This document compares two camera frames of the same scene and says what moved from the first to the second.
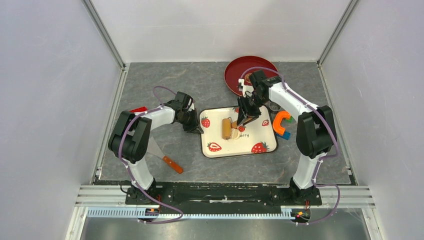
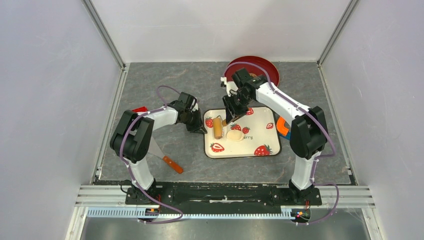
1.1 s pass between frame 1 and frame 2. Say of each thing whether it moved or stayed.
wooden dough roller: moved
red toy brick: stayed
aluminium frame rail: stayed
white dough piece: moved
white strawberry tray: moved
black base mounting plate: stayed
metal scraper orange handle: stayed
